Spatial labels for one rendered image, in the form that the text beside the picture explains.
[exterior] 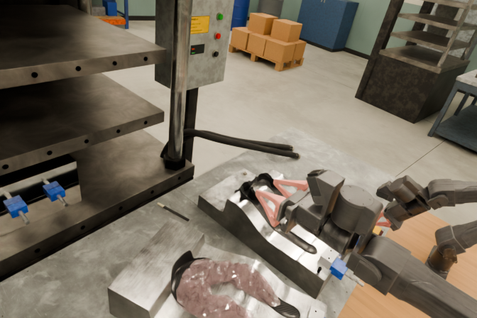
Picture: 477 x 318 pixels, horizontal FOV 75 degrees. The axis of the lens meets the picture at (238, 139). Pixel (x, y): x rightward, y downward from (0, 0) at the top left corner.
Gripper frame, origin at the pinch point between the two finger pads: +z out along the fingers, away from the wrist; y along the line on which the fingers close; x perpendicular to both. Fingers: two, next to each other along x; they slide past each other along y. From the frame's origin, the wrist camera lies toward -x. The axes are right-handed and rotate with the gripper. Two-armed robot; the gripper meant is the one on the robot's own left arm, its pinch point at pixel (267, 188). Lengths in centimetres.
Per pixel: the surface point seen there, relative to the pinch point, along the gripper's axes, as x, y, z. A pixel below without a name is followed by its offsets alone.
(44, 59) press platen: -12, 20, 67
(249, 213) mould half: 26.8, -15.4, 13.9
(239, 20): 75, -538, 501
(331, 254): 28.0, -22.7, -12.0
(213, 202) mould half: 32.4, -14.3, 29.2
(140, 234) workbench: 38, 10, 37
